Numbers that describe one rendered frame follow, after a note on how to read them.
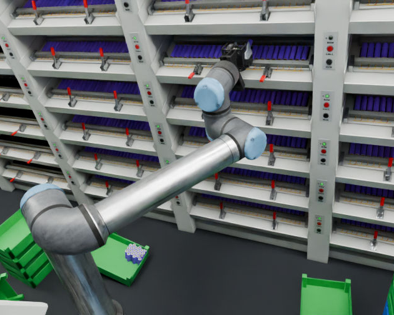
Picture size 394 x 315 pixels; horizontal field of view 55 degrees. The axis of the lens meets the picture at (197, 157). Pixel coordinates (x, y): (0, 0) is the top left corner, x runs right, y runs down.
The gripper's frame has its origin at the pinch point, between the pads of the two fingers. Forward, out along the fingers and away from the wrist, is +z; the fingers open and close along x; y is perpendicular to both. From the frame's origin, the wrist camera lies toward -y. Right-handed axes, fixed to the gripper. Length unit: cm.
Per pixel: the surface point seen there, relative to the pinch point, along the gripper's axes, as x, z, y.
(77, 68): 75, -8, -6
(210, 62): 12.8, -3.9, -2.4
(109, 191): 86, -8, -83
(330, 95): -31.1, -8.0, -10.7
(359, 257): -48, -4, -97
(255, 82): -5.3, -7.6, -7.9
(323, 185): -31, -8, -51
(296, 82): -19.9, -7.7, -6.9
